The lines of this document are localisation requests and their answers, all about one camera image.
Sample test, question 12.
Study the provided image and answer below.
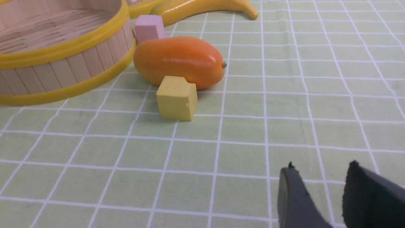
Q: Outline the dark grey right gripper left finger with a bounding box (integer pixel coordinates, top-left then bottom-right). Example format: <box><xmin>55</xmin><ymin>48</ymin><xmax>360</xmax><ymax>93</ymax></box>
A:
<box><xmin>277</xmin><ymin>162</ymin><xmax>332</xmax><ymax>228</ymax></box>

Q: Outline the pink wooden block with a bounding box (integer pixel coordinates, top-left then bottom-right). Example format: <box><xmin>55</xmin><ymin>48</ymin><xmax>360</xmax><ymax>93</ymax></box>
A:
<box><xmin>134</xmin><ymin>15</ymin><xmax>166</xmax><ymax>45</ymax></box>

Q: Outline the green checkered tablecloth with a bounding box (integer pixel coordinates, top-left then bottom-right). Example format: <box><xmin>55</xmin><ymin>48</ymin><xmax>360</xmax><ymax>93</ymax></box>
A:
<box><xmin>0</xmin><ymin>0</ymin><xmax>405</xmax><ymax>228</ymax></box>

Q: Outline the yellow toy banana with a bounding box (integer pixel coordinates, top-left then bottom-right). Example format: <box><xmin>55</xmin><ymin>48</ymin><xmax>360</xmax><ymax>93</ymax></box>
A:
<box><xmin>150</xmin><ymin>0</ymin><xmax>259</xmax><ymax>27</ymax></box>

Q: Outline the orange toy mango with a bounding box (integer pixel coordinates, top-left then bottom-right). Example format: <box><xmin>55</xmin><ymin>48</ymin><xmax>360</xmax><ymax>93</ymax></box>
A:
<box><xmin>133</xmin><ymin>36</ymin><xmax>227</xmax><ymax>90</ymax></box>

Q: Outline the yellow wooden cube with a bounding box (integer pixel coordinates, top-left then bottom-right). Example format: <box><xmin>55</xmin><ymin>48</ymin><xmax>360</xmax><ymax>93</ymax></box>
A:
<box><xmin>156</xmin><ymin>76</ymin><xmax>198</xmax><ymax>121</ymax></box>

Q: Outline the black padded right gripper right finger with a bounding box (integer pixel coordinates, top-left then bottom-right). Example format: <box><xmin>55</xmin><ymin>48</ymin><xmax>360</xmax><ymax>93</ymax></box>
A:
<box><xmin>342</xmin><ymin>160</ymin><xmax>405</xmax><ymax>228</ymax></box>

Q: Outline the bamboo steamer tray yellow rim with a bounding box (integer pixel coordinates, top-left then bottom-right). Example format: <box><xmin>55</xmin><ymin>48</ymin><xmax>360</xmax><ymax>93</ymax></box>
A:
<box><xmin>0</xmin><ymin>0</ymin><xmax>136</xmax><ymax>106</ymax></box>

